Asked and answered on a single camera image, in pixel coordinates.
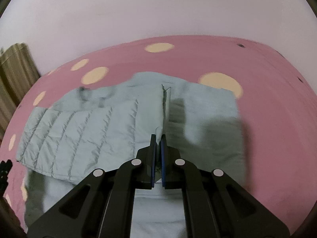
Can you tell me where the light blue quilted puffer jacket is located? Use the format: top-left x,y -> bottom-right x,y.
16,72 -> 246,227

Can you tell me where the striped fabric headboard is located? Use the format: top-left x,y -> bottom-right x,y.
0,43 -> 40,139

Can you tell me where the pink polka dot bed sheet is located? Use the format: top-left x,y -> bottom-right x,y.
1,36 -> 316,232

